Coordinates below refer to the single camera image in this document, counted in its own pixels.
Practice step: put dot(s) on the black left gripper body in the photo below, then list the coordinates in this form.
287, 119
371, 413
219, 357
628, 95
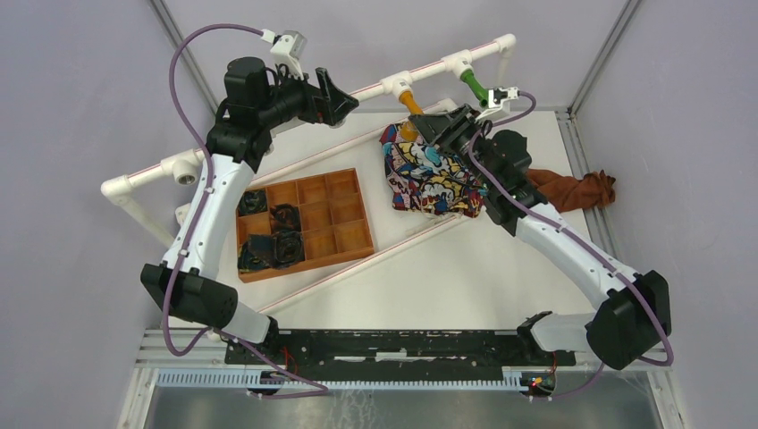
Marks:
294, 100

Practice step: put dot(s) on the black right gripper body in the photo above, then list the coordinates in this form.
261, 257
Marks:
479, 147

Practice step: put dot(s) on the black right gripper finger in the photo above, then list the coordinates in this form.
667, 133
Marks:
463, 131
432, 127

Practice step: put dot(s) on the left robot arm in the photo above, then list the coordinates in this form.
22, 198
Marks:
184, 284

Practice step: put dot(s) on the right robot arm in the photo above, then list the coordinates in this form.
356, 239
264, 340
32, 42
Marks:
631, 319

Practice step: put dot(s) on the green plastic water faucet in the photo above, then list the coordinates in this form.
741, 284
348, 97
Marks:
480, 93

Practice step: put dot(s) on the comic print cloth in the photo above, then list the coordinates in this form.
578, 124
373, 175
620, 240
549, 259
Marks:
425, 181

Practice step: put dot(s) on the brown cloth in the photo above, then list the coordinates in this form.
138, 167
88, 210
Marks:
568, 193

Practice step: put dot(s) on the wooden compartment tray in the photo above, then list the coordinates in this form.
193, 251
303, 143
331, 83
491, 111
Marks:
333, 217

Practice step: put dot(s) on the dark patterned rolled cloth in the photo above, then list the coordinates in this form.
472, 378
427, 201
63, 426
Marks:
277, 251

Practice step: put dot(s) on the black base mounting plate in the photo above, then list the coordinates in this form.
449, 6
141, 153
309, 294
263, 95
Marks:
408, 356

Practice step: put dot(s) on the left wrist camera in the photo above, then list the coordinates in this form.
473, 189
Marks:
286, 49

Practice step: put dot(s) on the white slotted cable duct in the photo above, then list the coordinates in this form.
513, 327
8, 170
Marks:
258, 379

